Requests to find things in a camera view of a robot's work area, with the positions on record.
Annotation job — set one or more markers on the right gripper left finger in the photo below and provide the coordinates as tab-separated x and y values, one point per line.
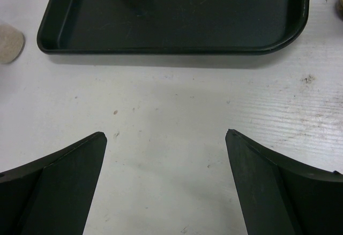
53	194

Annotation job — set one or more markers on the clear jar with white powder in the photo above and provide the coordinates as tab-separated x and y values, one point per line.
12	43

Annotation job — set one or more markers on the small amber sauce bottle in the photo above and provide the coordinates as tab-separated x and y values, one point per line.
339	8

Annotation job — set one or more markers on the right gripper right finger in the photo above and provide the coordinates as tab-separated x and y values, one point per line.
280	195

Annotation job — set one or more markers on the black plastic tray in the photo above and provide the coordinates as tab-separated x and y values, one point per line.
239	27

